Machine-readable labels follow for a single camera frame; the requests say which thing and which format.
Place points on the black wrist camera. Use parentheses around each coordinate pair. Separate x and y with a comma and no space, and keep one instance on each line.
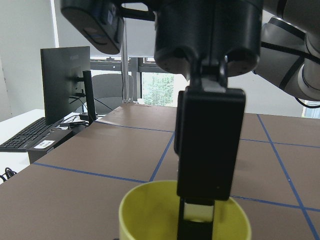
(99,21)

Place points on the yellow plastic cup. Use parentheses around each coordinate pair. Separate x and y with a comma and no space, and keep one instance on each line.
(150,211)

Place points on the black keyboard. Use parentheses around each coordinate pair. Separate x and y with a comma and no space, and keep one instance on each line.
(27,137)

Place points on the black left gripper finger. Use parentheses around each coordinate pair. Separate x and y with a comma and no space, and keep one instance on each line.
(207,134)

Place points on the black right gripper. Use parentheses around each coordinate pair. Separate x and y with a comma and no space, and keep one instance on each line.
(196,36)

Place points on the black computer monitor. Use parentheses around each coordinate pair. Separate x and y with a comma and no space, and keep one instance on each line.
(67,82)

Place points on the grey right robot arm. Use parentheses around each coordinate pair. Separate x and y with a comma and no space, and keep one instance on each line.
(289,53)

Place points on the grey office chair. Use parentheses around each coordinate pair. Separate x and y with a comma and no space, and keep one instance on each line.
(107,91)

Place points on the grey metal camera post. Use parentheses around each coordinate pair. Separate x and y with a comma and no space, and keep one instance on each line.
(124,67)

